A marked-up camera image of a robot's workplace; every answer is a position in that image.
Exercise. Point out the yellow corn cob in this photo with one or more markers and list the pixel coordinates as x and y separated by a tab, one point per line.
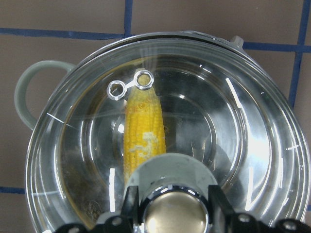
144	134

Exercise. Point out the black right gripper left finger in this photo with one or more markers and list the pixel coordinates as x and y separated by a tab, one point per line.
121	223

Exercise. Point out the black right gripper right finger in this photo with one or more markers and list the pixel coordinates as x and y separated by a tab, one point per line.
225	219

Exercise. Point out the glass pot lid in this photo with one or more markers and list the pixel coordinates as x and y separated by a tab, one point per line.
206	121

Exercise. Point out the pale green steel pot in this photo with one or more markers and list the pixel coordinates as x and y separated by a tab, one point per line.
23	97

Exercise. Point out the brown paper table cover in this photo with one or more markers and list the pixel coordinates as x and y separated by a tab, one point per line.
276	33

